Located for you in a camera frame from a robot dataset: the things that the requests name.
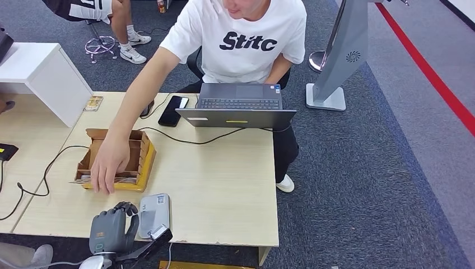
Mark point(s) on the person's right forearm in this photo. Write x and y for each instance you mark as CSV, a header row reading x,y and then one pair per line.
x,y
133,107

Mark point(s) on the drink bottle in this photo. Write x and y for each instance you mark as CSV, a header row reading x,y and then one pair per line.
x,y
161,6

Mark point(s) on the white desk leg panel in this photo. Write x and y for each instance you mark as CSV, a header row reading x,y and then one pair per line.
x,y
264,256

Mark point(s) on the small yellow printed pack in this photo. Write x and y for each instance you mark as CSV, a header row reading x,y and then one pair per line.
x,y
93,103

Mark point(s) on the black computer mouse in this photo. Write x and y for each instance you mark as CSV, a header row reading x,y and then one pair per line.
x,y
148,109

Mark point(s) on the wooden compartment organizer box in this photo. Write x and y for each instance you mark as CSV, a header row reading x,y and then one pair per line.
x,y
144,159

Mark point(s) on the grey laptop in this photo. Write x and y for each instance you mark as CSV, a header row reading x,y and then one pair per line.
x,y
237,118

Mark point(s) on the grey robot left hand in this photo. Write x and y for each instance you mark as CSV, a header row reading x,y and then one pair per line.
x,y
109,232

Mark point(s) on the grey card reader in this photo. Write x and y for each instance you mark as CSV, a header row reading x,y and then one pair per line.
x,y
156,211

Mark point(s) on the black office chair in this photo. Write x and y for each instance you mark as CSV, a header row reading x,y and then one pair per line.
x,y
193,63

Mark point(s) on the chrome stanchion post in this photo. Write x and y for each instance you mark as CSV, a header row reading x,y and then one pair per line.
x,y
316,61

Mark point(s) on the chrome stool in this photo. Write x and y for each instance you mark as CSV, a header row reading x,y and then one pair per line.
x,y
100,44

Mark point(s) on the black smartphone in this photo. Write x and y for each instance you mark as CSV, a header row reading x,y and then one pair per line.
x,y
172,111

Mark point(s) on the person's left forearm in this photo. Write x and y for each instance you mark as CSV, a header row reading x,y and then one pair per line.
x,y
278,70

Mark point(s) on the white cabinet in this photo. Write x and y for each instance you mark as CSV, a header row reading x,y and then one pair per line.
x,y
48,72

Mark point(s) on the person's right hand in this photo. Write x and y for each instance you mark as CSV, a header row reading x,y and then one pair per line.
x,y
109,159

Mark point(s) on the grey kiosk stand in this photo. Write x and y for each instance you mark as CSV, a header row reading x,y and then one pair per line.
x,y
345,55

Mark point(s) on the light wood desk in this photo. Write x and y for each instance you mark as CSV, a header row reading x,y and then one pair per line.
x,y
215,185

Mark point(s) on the black device with yellow sticker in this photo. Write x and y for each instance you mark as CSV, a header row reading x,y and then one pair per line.
x,y
7,151

